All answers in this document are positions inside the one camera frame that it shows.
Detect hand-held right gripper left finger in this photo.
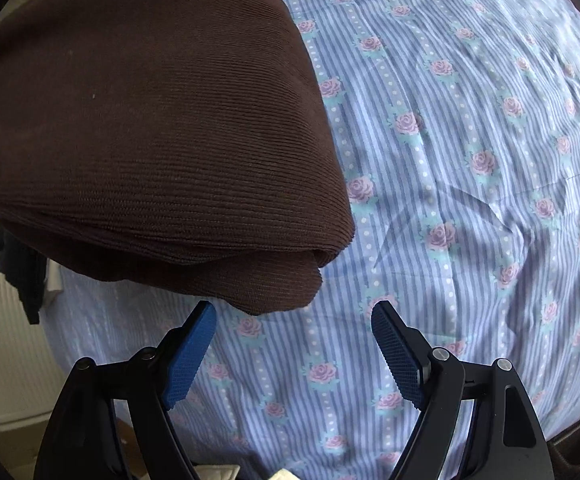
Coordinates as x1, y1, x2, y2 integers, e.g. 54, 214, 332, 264
34, 300, 219, 480

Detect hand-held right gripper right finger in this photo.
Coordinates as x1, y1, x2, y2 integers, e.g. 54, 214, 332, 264
371, 300, 556, 480

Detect dark brown pants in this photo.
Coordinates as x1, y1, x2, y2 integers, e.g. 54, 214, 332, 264
0, 0, 355, 317

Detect blue floral striped bed sheet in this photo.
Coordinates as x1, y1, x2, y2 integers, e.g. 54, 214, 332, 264
44, 0, 580, 480

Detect cream slatted wardrobe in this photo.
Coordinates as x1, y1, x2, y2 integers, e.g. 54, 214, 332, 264
0, 207, 73, 435

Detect stack of dark folded clothes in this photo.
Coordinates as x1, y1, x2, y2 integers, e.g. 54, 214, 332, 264
0, 224, 47, 326

